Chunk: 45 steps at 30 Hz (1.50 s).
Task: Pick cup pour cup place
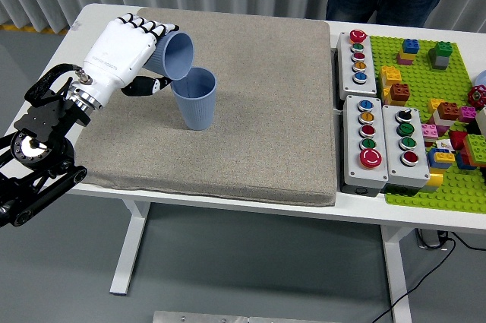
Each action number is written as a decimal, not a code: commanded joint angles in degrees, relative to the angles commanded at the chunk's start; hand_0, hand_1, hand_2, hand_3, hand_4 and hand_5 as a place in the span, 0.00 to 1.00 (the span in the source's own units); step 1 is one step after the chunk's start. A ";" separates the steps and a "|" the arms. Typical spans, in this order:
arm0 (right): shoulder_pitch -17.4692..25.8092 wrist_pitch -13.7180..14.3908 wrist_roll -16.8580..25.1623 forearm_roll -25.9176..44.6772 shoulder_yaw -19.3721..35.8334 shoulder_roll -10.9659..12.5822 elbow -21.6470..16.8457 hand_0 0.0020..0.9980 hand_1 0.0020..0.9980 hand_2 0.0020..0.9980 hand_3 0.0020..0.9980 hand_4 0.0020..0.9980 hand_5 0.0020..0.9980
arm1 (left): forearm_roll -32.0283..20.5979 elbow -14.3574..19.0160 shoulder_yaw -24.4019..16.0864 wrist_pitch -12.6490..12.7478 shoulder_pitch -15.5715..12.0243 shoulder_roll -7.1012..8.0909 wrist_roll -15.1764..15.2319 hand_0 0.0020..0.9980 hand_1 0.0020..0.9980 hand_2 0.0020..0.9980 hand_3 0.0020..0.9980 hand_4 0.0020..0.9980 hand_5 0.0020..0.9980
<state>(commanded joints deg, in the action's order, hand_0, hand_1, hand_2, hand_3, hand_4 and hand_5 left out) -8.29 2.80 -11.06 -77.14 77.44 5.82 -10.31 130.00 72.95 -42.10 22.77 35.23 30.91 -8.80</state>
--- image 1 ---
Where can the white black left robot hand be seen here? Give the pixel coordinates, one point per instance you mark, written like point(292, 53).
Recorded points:
point(117, 53)

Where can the blue ribbed cup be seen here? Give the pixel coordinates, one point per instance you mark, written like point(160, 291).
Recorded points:
point(197, 110)
point(178, 57)

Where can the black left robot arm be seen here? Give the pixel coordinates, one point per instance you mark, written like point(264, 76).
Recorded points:
point(41, 121)

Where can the small table sticker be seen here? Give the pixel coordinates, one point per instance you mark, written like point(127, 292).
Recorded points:
point(76, 26)

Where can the yellow floor tape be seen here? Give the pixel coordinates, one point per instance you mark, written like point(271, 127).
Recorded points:
point(49, 30)

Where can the grey-brown padded mat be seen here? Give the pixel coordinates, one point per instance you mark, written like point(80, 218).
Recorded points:
point(247, 110)

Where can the white table leg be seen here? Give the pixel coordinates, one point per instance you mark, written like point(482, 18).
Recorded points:
point(127, 254)
point(396, 281)

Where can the grey five-button control box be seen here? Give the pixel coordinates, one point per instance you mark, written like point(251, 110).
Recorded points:
point(346, 72)
point(351, 156)

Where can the brown brick on yellow brick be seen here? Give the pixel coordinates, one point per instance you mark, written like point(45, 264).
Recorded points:
point(399, 91)

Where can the silver metal plate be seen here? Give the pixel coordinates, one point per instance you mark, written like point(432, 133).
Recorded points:
point(228, 317)

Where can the blue yellow pink brick stack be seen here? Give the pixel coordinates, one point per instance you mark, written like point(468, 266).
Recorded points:
point(410, 46)

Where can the green studded baseplate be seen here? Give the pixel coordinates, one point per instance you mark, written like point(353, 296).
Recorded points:
point(417, 80)

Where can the single yellow brick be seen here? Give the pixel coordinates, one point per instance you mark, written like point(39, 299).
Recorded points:
point(433, 105)

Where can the green grey brick stack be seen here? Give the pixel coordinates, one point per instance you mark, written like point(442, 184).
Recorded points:
point(442, 49)

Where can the brown white pink brick stack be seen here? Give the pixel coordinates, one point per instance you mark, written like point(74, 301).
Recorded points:
point(448, 110)

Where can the blue and yellow brick stack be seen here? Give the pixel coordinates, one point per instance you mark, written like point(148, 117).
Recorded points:
point(440, 156)

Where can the yellow cylinder brick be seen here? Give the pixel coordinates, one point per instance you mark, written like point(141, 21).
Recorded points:
point(436, 178)

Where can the red brick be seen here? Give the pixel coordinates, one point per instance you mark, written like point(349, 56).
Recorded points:
point(457, 140)

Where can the magenta brick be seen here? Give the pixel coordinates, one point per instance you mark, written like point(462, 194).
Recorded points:
point(467, 114)

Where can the red valve handwheel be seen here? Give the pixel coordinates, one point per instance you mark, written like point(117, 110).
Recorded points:
point(476, 95)

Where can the grey floor power strip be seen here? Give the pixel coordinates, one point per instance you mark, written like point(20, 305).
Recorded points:
point(429, 239)

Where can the light blue dish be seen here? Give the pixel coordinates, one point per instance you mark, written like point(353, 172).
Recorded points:
point(482, 79)

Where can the white box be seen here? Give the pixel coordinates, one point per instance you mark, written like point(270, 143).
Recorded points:
point(481, 121)

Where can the large green orange brick pile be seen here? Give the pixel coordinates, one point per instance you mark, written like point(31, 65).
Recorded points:
point(476, 146)

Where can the grey box with selector switch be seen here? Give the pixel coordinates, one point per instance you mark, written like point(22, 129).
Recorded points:
point(393, 156)

